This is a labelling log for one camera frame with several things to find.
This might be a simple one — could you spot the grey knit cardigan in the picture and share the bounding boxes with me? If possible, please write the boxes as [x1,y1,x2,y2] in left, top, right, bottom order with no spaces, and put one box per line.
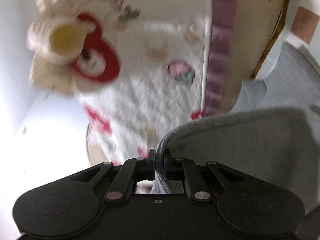
[156,43,319,211]

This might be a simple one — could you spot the white quilt with red bears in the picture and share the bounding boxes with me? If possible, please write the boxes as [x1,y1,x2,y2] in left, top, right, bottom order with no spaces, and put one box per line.
[26,0,238,167]

